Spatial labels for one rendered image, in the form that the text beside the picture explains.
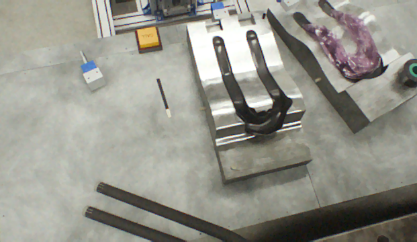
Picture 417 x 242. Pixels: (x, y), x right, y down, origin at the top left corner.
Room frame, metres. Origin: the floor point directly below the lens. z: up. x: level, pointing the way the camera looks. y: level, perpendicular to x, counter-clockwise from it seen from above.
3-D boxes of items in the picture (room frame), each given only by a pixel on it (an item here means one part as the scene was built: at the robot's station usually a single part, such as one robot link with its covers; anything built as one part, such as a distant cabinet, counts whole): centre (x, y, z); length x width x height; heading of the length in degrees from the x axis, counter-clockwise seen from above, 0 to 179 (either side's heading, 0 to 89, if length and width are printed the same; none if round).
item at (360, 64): (0.69, -0.40, 0.90); 0.26 x 0.18 x 0.08; 38
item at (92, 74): (0.50, 0.40, 0.83); 0.13 x 0.05 x 0.05; 37
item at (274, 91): (0.50, -0.10, 0.92); 0.35 x 0.16 x 0.09; 21
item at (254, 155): (0.48, -0.10, 0.87); 0.50 x 0.26 x 0.14; 21
